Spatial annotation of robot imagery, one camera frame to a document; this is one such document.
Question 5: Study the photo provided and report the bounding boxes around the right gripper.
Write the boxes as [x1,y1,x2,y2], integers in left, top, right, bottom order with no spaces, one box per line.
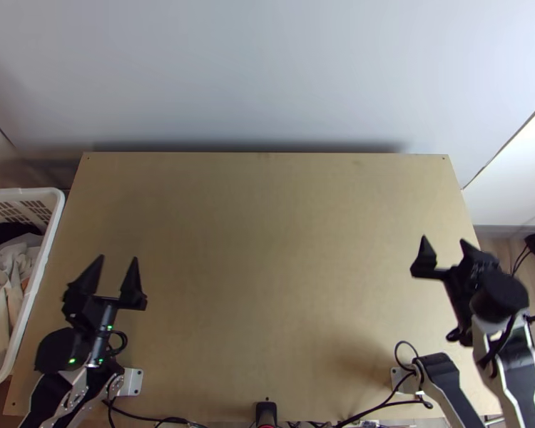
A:
[409,235,501,345]

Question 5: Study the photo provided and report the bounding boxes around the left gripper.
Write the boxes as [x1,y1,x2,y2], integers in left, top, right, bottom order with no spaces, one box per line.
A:
[61,255,149,342]

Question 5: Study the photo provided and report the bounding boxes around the white laundry basket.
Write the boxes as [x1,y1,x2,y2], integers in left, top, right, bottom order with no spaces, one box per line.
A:
[0,187,66,389]

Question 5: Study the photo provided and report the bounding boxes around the heap of clothes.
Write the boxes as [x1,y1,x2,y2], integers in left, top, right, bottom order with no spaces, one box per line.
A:
[0,222,46,375]

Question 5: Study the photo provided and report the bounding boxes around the black cable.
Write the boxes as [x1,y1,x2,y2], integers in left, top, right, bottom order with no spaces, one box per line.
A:
[106,331,129,359]
[101,395,197,428]
[394,340,434,409]
[338,397,434,428]

